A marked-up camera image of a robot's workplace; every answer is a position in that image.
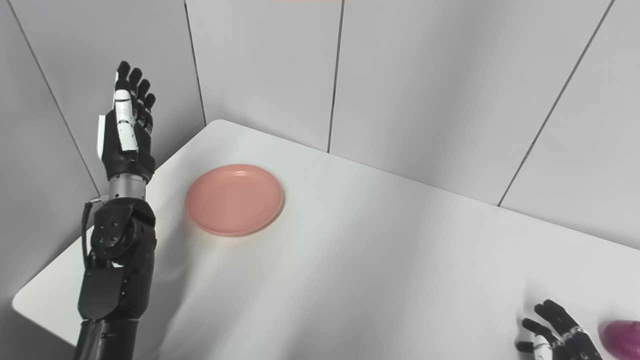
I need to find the pink round plate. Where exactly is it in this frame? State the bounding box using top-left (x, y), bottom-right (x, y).
top-left (184, 164), bottom-right (285, 237)

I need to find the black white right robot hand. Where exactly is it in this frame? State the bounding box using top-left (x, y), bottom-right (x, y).
top-left (515, 299), bottom-right (605, 360)

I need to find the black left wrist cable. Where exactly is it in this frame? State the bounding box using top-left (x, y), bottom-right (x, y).
top-left (81, 196), bottom-right (108, 271)

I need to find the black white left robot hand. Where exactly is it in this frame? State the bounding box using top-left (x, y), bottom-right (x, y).
top-left (96, 61), bottom-right (157, 182)

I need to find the purple red onion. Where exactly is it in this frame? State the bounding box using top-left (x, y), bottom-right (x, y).
top-left (600, 320), bottom-right (640, 360)

